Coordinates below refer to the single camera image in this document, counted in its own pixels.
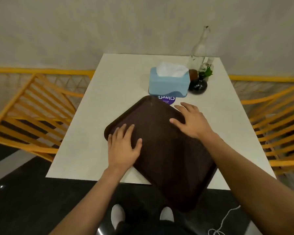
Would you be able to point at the person's right middle finger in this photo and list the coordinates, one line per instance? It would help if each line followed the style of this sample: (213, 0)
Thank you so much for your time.
(187, 106)

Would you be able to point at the person's right forearm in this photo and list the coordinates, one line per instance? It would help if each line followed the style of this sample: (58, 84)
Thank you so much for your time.
(250, 183)

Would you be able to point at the person's black trousers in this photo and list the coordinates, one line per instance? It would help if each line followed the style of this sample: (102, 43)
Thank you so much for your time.
(156, 228)

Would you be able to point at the person's left thumb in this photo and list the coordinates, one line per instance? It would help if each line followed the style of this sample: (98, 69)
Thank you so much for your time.
(138, 146)

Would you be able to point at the person's left middle finger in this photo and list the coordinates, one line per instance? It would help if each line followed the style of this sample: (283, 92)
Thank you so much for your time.
(121, 132)

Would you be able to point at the person's white shoe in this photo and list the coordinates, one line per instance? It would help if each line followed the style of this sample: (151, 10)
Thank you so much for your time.
(117, 215)
(167, 214)

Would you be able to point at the round black vase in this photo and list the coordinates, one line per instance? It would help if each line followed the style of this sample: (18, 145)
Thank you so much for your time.
(198, 86)

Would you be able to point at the white tissue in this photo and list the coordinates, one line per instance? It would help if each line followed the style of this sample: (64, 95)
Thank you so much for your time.
(172, 68)

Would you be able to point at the person's left hand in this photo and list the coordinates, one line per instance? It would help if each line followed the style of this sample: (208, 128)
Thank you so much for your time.
(121, 151)

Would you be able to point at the round purple sticker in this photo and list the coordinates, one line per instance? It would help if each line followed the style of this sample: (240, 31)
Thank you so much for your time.
(168, 99)

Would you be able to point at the dark brown plastic tray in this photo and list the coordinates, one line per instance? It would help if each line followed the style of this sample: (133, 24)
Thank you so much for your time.
(161, 149)

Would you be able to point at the tall clear glass bottle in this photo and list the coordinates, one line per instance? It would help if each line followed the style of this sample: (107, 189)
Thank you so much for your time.
(198, 50)

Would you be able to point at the person's left forearm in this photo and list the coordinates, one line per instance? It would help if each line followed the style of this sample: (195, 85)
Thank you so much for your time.
(93, 203)

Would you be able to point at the small clear glass bottle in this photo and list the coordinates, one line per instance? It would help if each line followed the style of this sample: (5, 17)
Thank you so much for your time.
(209, 63)

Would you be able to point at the light blue tissue box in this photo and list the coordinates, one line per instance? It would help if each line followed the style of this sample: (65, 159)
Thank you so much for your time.
(168, 85)

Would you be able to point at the yellow slatted chair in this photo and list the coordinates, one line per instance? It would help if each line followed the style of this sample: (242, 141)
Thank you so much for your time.
(281, 134)
(27, 119)

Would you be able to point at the yellow rail lattice fence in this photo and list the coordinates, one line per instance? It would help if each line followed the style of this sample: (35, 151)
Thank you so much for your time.
(39, 71)
(264, 78)

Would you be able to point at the person's right thumb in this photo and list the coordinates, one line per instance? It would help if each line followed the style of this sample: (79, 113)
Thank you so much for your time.
(177, 122)

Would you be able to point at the person's right white shoe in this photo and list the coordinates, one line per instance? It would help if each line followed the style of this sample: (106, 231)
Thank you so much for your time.
(167, 214)

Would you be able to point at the person's left little finger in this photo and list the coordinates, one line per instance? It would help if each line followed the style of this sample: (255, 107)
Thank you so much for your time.
(109, 141)

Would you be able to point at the person's right hand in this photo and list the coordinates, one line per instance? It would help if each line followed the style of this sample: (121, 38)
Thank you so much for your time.
(196, 123)

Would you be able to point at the person's left white shoe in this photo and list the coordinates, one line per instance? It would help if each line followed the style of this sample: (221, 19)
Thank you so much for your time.
(117, 215)

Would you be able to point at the green plant sprig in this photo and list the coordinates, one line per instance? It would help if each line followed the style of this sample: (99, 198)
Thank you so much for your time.
(206, 72)

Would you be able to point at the small brown round jar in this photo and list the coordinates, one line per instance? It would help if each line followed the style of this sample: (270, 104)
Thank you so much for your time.
(193, 75)

